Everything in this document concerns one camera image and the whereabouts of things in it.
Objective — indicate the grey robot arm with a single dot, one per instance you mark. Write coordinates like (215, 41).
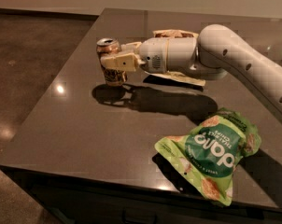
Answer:
(212, 54)

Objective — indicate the brown yellow chip bag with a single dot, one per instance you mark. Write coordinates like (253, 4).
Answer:
(177, 76)

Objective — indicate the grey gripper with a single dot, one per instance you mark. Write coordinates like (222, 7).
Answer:
(153, 54)

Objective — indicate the green rice chips bag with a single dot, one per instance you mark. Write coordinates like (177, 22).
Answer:
(208, 155)

